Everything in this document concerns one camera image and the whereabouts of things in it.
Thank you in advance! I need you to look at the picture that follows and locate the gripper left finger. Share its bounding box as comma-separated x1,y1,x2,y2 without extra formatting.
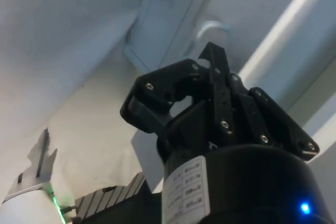
120,58,211,134

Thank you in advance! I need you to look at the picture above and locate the white chest of drawers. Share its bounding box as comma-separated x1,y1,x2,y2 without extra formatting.
122,0,336,156

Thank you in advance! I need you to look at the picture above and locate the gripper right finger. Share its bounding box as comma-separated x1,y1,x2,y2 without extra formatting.
197,41,320,162

